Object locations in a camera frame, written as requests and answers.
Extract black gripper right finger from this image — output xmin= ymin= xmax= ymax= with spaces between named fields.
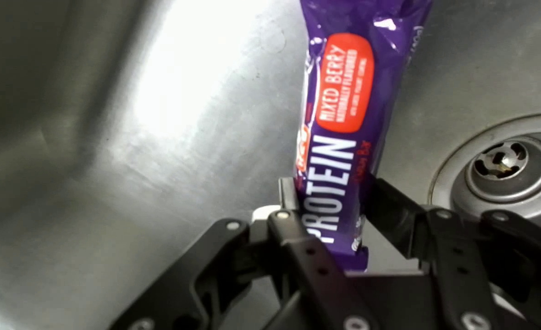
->
xmin=364 ymin=177 xmax=541 ymax=330

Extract sink drain strainer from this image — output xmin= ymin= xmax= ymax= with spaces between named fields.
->
xmin=428 ymin=113 xmax=541 ymax=218

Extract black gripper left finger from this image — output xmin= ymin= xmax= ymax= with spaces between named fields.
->
xmin=109 ymin=177 xmax=380 ymax=330

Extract purple protein candy bar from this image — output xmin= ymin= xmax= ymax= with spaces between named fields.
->
xmin=294 ymin=0 xmax=433 ymax=271

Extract stainless steel double sink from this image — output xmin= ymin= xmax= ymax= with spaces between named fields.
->
xmin=0 ymin=0 xmax=541 ymax=330

